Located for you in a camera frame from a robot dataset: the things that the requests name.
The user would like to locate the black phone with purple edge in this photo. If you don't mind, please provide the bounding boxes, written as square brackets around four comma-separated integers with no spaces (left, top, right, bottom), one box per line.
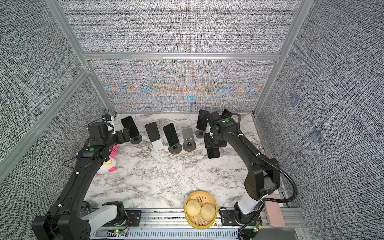
[221,109,232,118]

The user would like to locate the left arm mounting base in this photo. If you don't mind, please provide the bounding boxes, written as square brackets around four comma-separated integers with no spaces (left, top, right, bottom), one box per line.
[99,201,142,227]

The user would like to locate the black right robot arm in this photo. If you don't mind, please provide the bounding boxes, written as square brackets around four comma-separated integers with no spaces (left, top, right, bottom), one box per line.
[204,110,280,225]

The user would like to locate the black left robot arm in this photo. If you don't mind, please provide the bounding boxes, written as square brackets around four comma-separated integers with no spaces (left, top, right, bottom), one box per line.
[32,129,130,240]

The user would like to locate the right arm mounting base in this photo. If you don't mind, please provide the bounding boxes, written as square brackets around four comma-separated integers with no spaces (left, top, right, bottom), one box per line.
[220,201,265,226]

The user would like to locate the dark grey round phone stand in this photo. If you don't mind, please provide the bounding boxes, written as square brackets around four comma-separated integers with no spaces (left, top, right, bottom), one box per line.
[130,135,143,145]

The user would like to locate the purple round phone stand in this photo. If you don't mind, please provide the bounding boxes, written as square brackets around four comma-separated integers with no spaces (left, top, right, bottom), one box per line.
[195,130,206,139]

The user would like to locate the wooden base grey plate stand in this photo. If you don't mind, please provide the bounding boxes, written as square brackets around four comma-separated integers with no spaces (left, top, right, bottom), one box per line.
[182,128,196,152]

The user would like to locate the white folding phone stand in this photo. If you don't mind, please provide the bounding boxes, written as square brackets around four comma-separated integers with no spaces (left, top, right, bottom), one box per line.
[152,139,164,152]

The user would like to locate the wooden base phone stand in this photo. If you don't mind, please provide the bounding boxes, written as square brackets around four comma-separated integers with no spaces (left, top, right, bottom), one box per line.
[169,143,183,155]

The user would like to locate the black phone on wooden stand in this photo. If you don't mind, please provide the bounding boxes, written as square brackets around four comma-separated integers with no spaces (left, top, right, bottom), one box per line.
[163,123,180,147]

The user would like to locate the pink phone case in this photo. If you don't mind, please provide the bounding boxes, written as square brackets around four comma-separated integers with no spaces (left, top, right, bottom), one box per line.
[265,201,286,228]

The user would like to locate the pink striped plush toy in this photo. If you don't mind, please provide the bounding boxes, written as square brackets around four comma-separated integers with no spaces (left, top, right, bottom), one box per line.
[96,145,117,175]

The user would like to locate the left steamed bun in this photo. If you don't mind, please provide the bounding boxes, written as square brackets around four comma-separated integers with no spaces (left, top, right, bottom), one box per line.
[186,199,201,217]

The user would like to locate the steamed bun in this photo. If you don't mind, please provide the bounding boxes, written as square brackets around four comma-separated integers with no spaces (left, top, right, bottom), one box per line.
[200,203,216,222]
[186,199,201,217]

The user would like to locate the right steamed bun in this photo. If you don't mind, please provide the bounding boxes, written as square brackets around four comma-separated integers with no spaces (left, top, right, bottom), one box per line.
[200,203,216,222]

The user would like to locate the yellow bamboo steamer basket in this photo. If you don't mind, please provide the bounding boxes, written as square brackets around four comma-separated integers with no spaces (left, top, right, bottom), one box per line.
[184,191,218,230]

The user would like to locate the aluminium front rail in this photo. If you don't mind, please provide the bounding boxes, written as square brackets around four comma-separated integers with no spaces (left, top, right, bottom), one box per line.
[90,208,311,240]

